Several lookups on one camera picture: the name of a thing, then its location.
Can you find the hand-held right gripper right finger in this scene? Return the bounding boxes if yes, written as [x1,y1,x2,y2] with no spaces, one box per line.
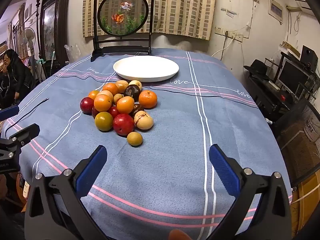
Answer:
[205,144,293,240]

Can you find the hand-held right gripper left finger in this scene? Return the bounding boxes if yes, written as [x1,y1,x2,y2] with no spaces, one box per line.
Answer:
[25,145,110,240]

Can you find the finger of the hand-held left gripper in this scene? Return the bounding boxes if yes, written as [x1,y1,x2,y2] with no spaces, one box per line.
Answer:
[0,106,20,121]
[0,124,40,155]

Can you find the yellow-green plum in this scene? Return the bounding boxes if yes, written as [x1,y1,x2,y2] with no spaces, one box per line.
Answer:
[95,111,114,132]

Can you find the small yellow-green fruit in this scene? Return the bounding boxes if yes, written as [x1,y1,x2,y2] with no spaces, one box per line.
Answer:
[127,131,143,146]

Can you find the large red plum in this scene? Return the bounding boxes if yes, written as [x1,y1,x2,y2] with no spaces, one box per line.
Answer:
[113,113,135,136]
[80,97,95,115]

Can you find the pale tan fruit brown marks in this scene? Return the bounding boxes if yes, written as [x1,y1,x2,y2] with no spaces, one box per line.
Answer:
[134,110,154,130]

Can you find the brown chestnut-like fruit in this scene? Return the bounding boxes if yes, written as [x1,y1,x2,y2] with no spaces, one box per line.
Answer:
[130,103,145,117]

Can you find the dark purple mangosteen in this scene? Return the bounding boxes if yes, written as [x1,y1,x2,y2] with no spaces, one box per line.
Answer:
[124,84,141,102]

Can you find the small tan round fruit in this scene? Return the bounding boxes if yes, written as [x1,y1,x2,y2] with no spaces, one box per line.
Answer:
[115,80,129,93]

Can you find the deep orange tangerine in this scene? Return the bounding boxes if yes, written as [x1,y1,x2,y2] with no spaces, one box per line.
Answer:
[138,90,158,109]

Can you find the white oval plate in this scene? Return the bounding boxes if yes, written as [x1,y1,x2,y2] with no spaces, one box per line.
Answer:
[113,56,180,82]

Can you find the person's right hand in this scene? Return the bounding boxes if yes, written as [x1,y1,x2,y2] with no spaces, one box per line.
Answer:
[169,229,193,240]

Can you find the blue striped tablecloth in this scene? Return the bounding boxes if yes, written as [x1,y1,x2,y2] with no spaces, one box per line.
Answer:
[2,47,293,240]

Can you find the standing fan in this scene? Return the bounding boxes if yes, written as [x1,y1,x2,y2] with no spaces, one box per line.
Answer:
[19,26,35,55]

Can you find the clear plastic bag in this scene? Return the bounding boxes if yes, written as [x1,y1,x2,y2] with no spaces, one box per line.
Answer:
[64,44,75,63]

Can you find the black mesh chair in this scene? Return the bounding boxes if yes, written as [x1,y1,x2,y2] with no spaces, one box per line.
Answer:
[274,97,320,187]

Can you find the black computer desk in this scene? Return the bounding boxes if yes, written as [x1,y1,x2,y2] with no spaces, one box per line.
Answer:
[246,52,320,123]

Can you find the dark wooden framed panel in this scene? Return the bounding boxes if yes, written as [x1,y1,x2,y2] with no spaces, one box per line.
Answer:
[40,0,72,64]

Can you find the black hat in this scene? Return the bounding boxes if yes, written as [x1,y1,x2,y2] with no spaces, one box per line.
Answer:
[244,59,271,75]

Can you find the computer monitor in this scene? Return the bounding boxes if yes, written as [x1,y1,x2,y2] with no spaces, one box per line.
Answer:
[277,59,311,92]

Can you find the cardboard box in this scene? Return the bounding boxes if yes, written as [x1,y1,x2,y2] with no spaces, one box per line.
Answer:
[282,41,300,58]

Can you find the black speaker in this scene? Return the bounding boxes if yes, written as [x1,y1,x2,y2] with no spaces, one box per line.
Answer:
[299,45,318,66]

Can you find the round goldfish screen black stand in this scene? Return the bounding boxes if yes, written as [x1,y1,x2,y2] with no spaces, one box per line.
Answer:
[90,0,155,62]

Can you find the beige checked curtain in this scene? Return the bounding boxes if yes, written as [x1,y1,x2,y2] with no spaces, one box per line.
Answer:
[82,0,217,40]

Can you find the white air conditioner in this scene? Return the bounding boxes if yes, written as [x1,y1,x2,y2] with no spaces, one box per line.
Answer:
[294,0,316,11]

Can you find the black plug cable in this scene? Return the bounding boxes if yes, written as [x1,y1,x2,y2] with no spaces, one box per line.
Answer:
[4,98,50,133]

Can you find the white power cable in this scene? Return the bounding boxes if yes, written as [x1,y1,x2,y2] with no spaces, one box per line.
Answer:
[212,34,234,56]

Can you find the white framed wall panel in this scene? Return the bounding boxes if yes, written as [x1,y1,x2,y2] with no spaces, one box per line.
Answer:
[268,0,283,25]

